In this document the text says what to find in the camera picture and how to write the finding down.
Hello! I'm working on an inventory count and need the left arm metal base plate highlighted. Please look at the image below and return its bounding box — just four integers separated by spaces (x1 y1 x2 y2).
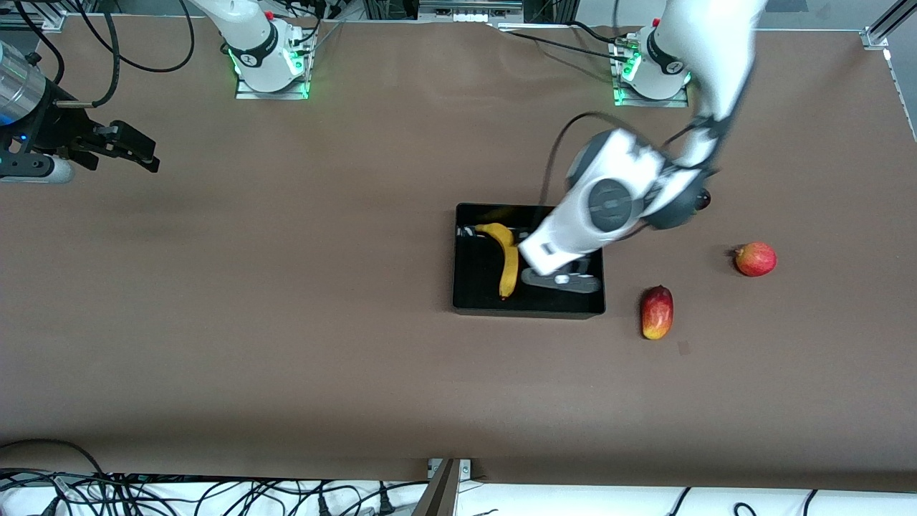
613 39 690 108

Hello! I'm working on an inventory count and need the black plastic box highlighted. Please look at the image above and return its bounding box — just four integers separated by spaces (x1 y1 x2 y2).
451 203 607 320

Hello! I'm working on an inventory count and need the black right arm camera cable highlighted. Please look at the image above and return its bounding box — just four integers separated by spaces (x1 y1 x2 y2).
54 0 121 109

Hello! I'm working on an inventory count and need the black looping cable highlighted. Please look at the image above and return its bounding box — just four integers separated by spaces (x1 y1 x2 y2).
77 0 196 74

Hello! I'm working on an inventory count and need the brown table cover sheet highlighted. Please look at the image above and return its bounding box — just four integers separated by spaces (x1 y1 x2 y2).
0 14 917 495

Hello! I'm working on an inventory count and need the red yellow mango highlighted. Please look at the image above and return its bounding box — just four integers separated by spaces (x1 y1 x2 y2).
640 285 675 340

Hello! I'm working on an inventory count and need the grey metal bracket post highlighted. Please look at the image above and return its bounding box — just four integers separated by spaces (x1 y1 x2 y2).
412 458 473 516

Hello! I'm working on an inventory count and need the yellow banana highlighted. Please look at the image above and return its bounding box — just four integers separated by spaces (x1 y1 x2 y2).
475 223 520 301

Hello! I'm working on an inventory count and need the aluminium frame profile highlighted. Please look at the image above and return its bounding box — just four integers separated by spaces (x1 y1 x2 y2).
0 10 67 34
860 0 917 51

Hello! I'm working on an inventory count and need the round red apple with stem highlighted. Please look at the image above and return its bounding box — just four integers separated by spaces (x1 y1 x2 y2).
734 242 778 277

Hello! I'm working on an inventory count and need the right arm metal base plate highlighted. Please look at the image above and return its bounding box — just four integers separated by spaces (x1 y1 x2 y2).
235 39 311 100

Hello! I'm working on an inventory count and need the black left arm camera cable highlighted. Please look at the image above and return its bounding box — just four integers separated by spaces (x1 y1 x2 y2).
540 110 710 210

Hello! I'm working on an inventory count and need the black cable to arm base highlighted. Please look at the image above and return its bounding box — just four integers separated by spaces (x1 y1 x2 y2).
494 20 633 62

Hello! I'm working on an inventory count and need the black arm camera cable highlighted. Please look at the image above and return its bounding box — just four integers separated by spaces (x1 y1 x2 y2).
540 110 710 210
54 0 121 109

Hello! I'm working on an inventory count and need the white connector strip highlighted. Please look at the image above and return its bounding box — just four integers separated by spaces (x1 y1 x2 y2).
419 0 524 23

